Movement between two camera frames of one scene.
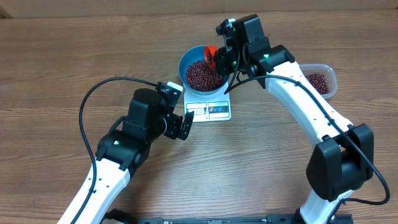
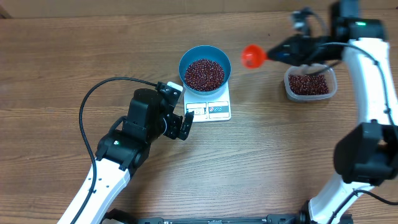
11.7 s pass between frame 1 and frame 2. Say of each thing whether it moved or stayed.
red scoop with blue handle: moved
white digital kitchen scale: stayed
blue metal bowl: stayed
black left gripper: stayed
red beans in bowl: stayed
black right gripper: moved
